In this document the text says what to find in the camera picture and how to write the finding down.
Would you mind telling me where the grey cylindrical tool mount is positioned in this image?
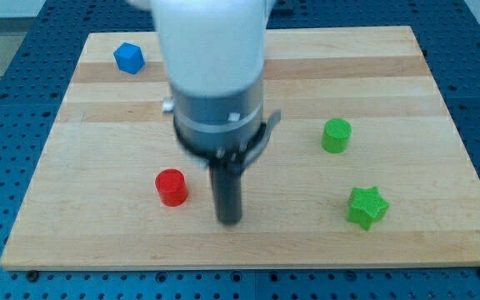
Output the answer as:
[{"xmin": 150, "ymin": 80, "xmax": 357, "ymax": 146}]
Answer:
[{"xmin": 170, "ymin": 78, "xmax": 282, "ymax": 174}]

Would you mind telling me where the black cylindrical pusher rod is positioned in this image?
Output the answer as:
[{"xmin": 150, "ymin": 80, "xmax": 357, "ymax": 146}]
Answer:
[{"xmin": 209, "ymin": 166, "xmax": 243, "ymax": 226}]

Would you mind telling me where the red cylinder block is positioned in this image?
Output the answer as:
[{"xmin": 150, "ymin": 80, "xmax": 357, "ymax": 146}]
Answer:
[{"xmin": 155, "ymin": 169, "xmax": 188, "ymax": 207}]

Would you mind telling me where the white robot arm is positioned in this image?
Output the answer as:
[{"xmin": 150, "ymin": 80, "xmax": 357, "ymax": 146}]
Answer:
[{"xmin": 129, "ymin": 0, "xmax": 281, "ymax": 226}]

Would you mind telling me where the green cylinder block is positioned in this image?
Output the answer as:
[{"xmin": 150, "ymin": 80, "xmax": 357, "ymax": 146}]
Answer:
[{"xmin": 321, "ymin": 118, "xmax": 352, "ymax": 153}]

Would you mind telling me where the blue cube block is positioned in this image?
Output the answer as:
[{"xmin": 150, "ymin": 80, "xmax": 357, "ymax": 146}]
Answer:
[{"xmin": 113, "ymin": 42, "xmax": 145, "ymax": 74}]

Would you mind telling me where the wooden board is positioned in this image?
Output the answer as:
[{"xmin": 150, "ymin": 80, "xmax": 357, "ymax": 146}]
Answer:
[{"xmin": 0, "ymin": 26, "xmax": 480, "ymax": 271}]

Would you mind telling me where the green star block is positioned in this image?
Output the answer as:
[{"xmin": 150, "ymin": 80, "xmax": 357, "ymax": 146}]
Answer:
[{"xmin": 346, "ymin": 187, "xmax": 390, "ymax": 232}]

